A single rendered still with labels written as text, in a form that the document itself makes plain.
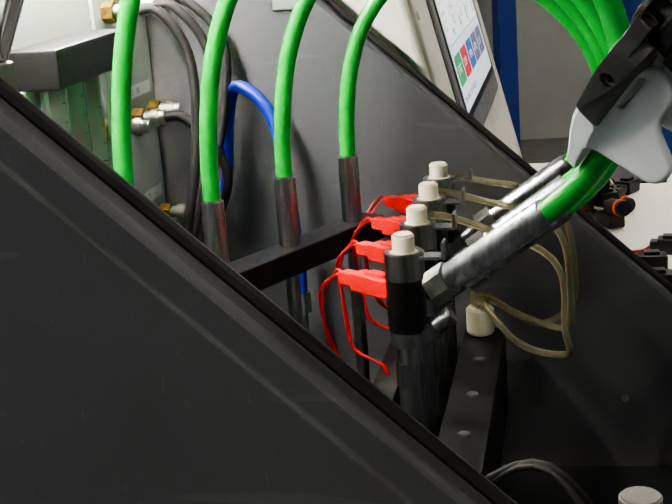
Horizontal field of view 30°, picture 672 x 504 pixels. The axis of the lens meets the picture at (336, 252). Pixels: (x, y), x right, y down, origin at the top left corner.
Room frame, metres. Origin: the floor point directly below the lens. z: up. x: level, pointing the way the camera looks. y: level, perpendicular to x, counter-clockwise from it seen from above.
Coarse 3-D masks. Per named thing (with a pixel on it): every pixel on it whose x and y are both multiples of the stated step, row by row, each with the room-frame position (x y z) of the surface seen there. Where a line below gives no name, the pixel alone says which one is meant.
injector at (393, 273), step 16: (384, 256) 0.84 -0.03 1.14; (400, 256) 0.83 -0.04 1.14; (416, 256) 0.83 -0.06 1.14; (400, 272) 0.83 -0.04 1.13; (416, 272) 0.83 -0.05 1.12; (400, 288) 0.83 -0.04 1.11; (416, 288) 0.83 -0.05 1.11; (400, 304) 0.83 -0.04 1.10; (416, 304) 0.83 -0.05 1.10; (400, 320) 0.83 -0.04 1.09; (416, 320) 0.83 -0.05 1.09; (432, 320) 0.84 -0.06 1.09; (448, 320) 0.83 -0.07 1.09; (400, 336) 0.84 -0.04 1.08; (416, 336) 0.83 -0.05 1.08; (432, 336) 0.83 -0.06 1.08; (400, 352) 0.84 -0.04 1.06; (416, 352) 0.84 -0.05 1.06; (400, 368) 0.84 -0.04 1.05; (416, 368) 0.84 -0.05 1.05; (400, 384) 0.84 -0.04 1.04; (416, 384) 0.84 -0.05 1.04; (400, 400) 0.84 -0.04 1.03; (416, 400) 0.84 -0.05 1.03; (416, 416) 0.84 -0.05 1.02
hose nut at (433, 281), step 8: (440, 264) 0.74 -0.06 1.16; (432, 272) 0.74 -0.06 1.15; (440, 272) 0.73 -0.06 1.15; (424, 280) 0.74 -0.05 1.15; (432, 280) 0.73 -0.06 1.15; (440, 280) 0.73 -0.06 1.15; (424, 288) 0.74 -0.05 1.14; (432, 288) 0.74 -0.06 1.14; (440, 288) 0.73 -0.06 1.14; (448, 288) 0.73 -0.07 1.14; (456, 288) 0.73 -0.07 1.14; (432, 296) 0.74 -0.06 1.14; (440, 296) 0.74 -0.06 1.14; (448, 296) 0.74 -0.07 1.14
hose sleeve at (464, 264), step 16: (528, 208) 0.70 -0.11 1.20; (512, 224) 0.71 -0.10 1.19; (528, 224) 0.70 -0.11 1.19; (544, 224) 0.70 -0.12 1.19; (480, 240) 0.72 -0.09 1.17; (496, 240) 0.71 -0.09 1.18; (512, 240) 0.71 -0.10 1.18; (528, 240) 0.70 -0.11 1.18; (464, 256) 0.72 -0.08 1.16; (480, 256) 0.72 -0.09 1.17; (496, 256) 0.71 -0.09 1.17; (448, 272) 0.73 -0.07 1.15; (464, 272) 0.72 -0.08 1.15; (480, 272) 0.72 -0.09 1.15
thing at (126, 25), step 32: (128, 0) 0.86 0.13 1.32; (608, 0) 0.67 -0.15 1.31; (128, 32) 0.87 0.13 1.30; (608, 32) 0.67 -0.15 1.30; (128, 64) 0.87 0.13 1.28; (128, 96) 0.88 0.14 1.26; (128, 128) 0.88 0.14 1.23; (128, 160) 0.88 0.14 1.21; (608, 160) 0.68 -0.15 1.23; (576, 192) 0.69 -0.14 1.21
